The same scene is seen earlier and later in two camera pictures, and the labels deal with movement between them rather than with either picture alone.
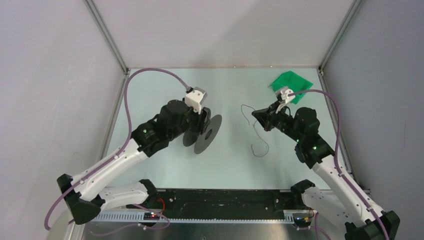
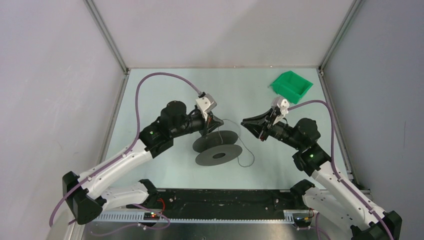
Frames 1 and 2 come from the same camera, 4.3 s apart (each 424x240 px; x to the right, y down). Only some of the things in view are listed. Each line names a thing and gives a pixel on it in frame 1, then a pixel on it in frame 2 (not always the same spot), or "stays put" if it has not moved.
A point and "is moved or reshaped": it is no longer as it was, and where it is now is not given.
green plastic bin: x=293 y=81 stays put
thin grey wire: x=253 y=126 → x=238 y=136
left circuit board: x=151 y=216 stays put
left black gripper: x=200 y=126 stays put
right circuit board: x=302 y=222 stays put
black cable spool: x=202 y=141 is moved or reshaped
